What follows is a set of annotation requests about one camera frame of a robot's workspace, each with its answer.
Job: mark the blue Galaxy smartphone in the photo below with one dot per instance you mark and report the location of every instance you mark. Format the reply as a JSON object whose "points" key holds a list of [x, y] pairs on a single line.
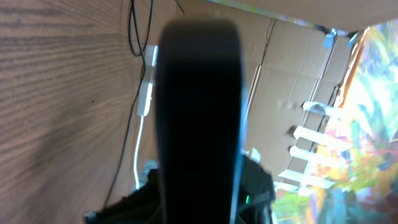
{"points": [[199, 120]]}

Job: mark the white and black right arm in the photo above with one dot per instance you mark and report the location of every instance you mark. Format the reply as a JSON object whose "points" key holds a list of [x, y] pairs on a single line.
{"points": [[256, 195]]}

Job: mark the white power strip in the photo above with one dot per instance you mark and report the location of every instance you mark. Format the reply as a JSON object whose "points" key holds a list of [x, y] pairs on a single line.
{"points": [[145, 92]]}

